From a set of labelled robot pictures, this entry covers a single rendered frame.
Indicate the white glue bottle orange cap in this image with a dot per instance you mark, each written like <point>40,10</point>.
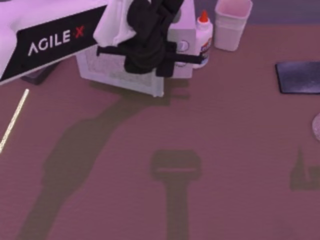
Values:
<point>205,32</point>

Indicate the white plastic cup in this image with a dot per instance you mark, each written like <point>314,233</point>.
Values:
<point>231,27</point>

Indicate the dark box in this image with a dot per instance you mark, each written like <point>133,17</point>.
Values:
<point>35,77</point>

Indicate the thin white stick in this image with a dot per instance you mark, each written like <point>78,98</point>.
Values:
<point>15,117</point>

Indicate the black square mat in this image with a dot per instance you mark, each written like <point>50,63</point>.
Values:
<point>300,77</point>

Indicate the grey round disc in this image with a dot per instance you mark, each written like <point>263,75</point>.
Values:
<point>317,127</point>

